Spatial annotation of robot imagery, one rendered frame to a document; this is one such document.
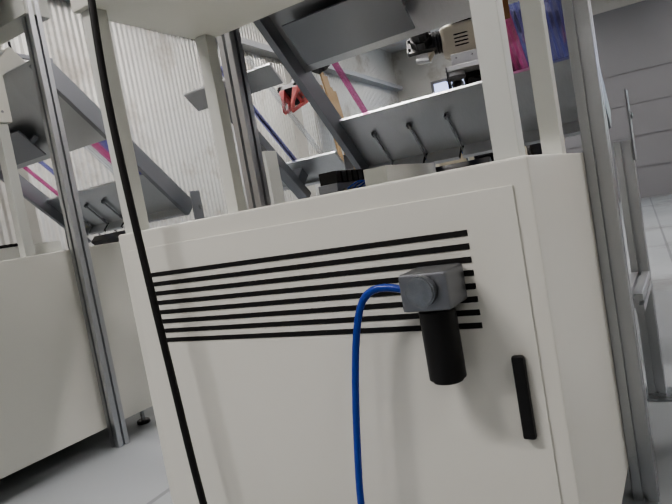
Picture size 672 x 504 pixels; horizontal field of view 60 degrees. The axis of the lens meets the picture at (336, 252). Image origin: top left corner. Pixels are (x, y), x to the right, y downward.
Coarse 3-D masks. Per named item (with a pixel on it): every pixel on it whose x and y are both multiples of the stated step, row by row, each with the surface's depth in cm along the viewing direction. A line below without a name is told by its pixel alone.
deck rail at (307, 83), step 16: (272, 32) 143; (272, 48) 146; (288, 48) 149; (288, 64) 149; (304, 80) 153; (320, 96) 159; (320, 112) 160; (336, 112) 166; (336, 128) 165; (352, 144) 172; (352, 160) 173
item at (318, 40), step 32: (320, 0) 136; (352, 0) 130; (384, 0) 128; (416, 0) 130; (448, 0) 129; (512, 0) 125; (288, 32) 141; (320, 32) 139; (352, 32) 137; (384, 32) 135; (416, 32) 137; (320, 64) 151
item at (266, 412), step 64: (128, 0) 97; (192, 0) 102; (256, 0) 107; (128, 128) 100; (512, 128) 65; (128, 192) 90; (512, 192) 65; (128, 256) 100; (192, 256) 92; (256, 256) 85; (320, 256) 80; (384, 256) 74; (448, 256) 70; (512, 256) 66; (192, 320) 94; (256, 320) 87; (320, 320) 81; (384, 320) 76; (448, 320) 66; (512, 320) 67; (192, 384) 96; (256, 384) 89; (320, 384) 83; (384, 384) 77; (448, 384) 67; (512, 384) 68; (192, 448) 92; (256, 448) 91; (320, 448) 85; (384, 448) 79; (448, 448) 74; (512, 448) 70
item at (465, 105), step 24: (528, 72) 139; (432, 96) 151; (456, 96) 150; (480, 96) 148; (528, 96) 144; (360, 120) 164; (384, 120) 162; (408, 120) 160; (432, 120) 158; (456, 120) 156; (480, 120) 154; (528, 120) 151; (576, 120) 147; (360, 144) 172; (384, 144) 170; (408, 144) 168; (432, 144) 165; (456, 144) 163
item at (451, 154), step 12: (528, 132) 153; (564, 132) 147; (576, 132) 145; (468, 144) 162; (480, 144) 160; (528, 144) 152; (420, 156) 169; (432, 156) 167; (444, 156) 164; (456, 156) 162; (468, 156) 160
